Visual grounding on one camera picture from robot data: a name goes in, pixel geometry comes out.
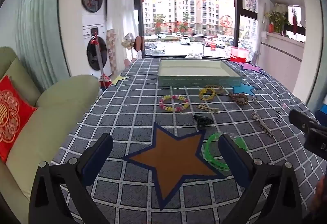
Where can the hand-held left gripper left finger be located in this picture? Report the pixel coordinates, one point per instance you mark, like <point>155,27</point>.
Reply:
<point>98,155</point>

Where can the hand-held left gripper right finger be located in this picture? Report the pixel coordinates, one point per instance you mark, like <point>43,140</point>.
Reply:
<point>231,155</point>

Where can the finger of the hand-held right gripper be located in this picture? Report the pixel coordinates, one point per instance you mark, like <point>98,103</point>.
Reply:
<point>304,121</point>

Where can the green translucent bangle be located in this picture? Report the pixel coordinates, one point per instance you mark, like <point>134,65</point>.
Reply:
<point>210,152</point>

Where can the silver hair clip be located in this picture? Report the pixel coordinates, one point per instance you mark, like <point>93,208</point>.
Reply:
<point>260,121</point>

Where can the black hair clip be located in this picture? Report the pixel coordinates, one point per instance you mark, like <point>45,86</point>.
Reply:
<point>203,120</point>

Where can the gold hair clip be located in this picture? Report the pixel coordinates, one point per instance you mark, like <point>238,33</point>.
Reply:
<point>207,108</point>

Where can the small silver claw clip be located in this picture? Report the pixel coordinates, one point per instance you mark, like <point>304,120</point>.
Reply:
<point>255,100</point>

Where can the teal shallow tray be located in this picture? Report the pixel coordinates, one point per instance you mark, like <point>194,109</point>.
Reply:
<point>199,71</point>

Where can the person's right forearm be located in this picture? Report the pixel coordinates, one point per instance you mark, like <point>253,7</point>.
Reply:
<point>322,193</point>

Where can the dark small earrings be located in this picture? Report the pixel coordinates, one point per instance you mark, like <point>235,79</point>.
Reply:
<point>279,116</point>

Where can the grey checked tablecloth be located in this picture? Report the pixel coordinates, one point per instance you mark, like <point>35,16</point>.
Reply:
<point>127,116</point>

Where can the orange star mat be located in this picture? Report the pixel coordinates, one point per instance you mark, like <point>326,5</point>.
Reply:
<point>173,160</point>

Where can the blue star mat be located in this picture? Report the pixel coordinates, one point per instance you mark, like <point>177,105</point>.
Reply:
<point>242,89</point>

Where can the white low cabinet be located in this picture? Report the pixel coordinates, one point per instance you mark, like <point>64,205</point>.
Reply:
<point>278,52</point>

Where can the red mop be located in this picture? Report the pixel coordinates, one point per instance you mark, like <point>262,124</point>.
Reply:
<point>104,80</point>

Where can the purple star mat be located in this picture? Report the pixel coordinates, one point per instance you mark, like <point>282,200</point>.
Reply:
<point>250,66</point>

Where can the yellow star mat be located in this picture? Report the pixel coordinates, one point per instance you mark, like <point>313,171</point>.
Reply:
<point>118,80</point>

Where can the red embroidered cushion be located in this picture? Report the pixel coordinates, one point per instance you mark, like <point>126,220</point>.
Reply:
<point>12,116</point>

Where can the red plastic basin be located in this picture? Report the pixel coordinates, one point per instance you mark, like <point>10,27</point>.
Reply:
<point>238,54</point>

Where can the white washing machine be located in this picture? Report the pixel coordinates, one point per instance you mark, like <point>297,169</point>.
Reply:
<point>98,60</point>

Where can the potted plant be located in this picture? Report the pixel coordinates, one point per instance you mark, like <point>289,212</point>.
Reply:
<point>277,20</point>

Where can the green curtain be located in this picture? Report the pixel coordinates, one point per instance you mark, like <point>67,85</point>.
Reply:
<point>38,22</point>

